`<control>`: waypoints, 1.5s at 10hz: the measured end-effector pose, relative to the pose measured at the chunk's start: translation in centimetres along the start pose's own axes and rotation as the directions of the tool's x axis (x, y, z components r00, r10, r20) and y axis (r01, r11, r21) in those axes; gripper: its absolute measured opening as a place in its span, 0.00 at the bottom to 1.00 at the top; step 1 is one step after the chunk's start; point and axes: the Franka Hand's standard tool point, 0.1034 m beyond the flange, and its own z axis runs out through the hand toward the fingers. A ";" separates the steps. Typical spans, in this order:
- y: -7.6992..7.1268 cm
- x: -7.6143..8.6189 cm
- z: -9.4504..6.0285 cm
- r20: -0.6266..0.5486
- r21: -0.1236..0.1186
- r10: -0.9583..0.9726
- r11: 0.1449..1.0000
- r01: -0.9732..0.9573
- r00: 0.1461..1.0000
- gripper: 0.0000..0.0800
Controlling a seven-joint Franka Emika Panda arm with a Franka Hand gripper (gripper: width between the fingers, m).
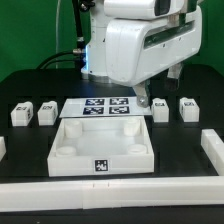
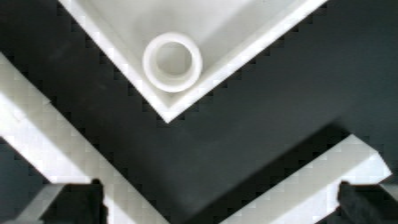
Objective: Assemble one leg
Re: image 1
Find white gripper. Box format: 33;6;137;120
105;7;202;108

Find white square tabletop tray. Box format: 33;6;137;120
47;116;154;177

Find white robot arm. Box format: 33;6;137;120
80;0;203;107

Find white sheet with markers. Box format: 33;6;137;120
60;97;151;118

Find white front fence bar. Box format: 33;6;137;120
0;176;224;212

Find white left fence piece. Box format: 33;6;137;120
0;137;6;162

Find black cables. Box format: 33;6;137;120
35;0;88;70

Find thin white cable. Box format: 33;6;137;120
55;0;63;69

